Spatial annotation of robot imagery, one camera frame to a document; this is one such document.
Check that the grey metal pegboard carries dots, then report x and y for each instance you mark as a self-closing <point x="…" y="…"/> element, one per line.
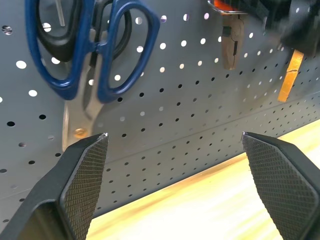
<point x="175" y="120"/>

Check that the silver metal peg hook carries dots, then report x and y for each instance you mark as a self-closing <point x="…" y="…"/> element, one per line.
<point x="60" y="15"/>

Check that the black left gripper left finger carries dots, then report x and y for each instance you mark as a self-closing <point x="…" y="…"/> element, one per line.
<point x="80" y="190"/>

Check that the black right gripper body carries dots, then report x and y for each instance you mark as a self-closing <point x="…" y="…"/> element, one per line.
<point x="297" y="27"/>

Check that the yellow strip tool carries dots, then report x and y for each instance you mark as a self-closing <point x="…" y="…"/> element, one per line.
<point x="290" y="75"/>

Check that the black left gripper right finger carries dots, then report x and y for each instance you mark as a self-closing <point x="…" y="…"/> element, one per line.
<point x="282" y="190"/>

